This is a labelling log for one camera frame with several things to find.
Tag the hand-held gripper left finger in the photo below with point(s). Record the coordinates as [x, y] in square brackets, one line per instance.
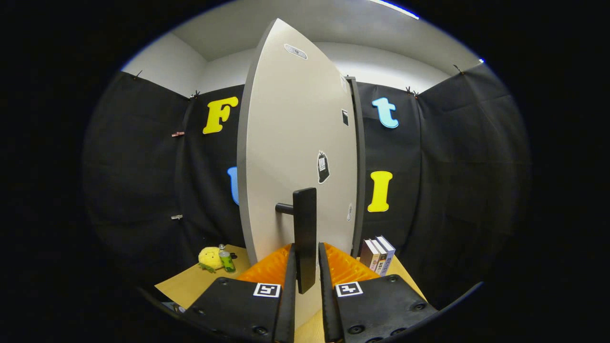
[238, 305]

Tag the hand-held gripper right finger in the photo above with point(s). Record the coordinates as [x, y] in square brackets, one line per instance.
[376, 309]

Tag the green label drink bottle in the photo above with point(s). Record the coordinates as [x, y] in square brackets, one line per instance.
[227, 262]

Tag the yellow pineapple plush toy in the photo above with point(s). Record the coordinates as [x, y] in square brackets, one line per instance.
[209, 258]

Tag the black backdrop cloth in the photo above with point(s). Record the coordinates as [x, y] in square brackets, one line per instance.
[452, 166]

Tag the black cloth clamp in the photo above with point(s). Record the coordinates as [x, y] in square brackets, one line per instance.
[458, 69]
[137, 75]
[194, 94]
[411, 91]

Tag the long ceiling light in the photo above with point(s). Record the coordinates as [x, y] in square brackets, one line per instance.
[400, 10]

